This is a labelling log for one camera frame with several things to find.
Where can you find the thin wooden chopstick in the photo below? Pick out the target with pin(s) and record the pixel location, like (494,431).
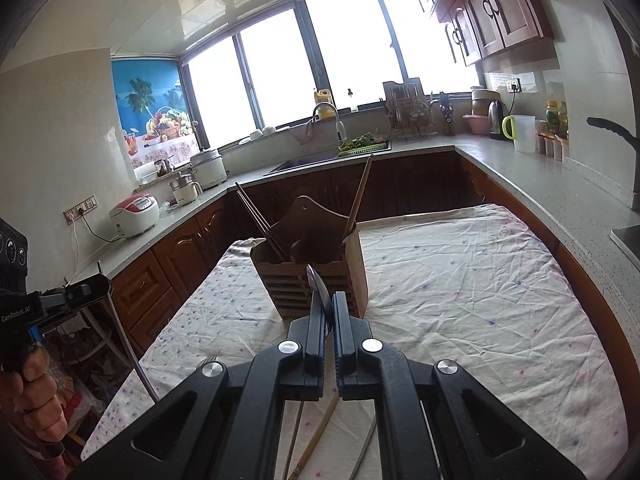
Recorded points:
(295,435)

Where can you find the white and red rice cooker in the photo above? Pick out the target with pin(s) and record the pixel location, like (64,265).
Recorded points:
(135,215)

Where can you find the wooden lower cabinets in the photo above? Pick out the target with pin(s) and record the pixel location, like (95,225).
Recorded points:
(170,255)

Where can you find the white wall socket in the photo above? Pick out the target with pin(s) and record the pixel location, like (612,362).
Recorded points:
(513,85)

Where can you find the white bowl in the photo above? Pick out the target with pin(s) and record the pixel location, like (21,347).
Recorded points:
(269,130)
(256,133)

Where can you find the brown wooden chopstick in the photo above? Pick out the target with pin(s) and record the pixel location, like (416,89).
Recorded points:
(265,220)
(255,212)

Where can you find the small clear bottle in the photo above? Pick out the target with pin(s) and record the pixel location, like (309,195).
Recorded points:
(350,102)

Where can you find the fruit print window blind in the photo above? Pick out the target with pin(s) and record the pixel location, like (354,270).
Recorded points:
(145,95)

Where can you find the glass jar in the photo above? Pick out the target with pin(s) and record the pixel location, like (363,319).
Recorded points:
(162,167)

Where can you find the beige pot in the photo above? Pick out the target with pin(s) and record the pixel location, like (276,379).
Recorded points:
(484,102)

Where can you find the white cloth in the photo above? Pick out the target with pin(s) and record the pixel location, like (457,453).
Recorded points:
(302,135)

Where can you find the light bamboo chopstick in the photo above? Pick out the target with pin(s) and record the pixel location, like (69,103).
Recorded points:
(320,435)

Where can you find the stainless steel kettle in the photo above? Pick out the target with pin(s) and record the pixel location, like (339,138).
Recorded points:
(496,122)

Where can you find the white metal rack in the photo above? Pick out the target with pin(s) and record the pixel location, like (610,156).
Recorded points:
(107,332)

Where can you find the stainless steel stove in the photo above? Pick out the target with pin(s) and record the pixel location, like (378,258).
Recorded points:
(627,240)

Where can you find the wooden spoon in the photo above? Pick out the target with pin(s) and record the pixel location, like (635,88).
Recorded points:
(360,195)

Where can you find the small white electric pot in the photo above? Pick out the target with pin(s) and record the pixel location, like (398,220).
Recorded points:
(184,192)

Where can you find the chrome kitchen faucet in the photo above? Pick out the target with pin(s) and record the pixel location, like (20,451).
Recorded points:
(340,127)

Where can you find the pink basin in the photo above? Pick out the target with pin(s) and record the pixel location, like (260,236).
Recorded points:
(477,125)

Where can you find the stainless steel utensil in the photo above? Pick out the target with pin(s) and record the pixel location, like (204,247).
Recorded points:
(320,295)

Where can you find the wooden upper cabinets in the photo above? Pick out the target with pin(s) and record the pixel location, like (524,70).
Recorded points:
(500,5)

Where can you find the metal chopstick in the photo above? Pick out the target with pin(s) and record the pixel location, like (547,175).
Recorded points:
(132,350)

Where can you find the stainless steel fork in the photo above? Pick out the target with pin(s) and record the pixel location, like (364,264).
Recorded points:
(206,359)

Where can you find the person's left hand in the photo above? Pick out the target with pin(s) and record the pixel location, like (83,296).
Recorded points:
(35,400)

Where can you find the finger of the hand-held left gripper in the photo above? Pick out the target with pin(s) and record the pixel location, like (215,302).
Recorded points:
(80,294)

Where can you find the wooden cabinets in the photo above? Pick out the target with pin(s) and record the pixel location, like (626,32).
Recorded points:
(500,5)
(170,255)

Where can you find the wall socket strip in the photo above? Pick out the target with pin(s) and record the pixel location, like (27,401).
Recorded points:
(81,209)

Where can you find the large white rice cooker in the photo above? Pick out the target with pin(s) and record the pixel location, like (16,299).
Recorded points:
(210,170)

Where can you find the kitchen sink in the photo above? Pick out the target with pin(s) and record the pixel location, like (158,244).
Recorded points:
(310,160)

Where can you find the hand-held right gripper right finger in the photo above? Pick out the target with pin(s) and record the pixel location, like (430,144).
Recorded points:
(345,355)

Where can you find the bamboo utensil holder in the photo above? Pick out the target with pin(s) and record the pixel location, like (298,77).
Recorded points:
(280,280)

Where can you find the metal dish rack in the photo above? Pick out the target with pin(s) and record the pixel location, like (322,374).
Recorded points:
(407,110)

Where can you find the kitchen window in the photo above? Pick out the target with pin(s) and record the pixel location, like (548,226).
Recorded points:
(350,50)

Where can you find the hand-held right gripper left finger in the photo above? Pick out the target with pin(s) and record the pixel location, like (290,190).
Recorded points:
(317,350)

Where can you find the floral print tablecloth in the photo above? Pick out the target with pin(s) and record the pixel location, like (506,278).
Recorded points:
(450,285)

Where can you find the green basket of vegetables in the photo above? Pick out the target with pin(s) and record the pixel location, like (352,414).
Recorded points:
(362,144)

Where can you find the row of condiment bottles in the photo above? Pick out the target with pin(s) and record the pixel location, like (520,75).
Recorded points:
(552,135)

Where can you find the yellow bottle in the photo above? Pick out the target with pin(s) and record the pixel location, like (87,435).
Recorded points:
(324,107)

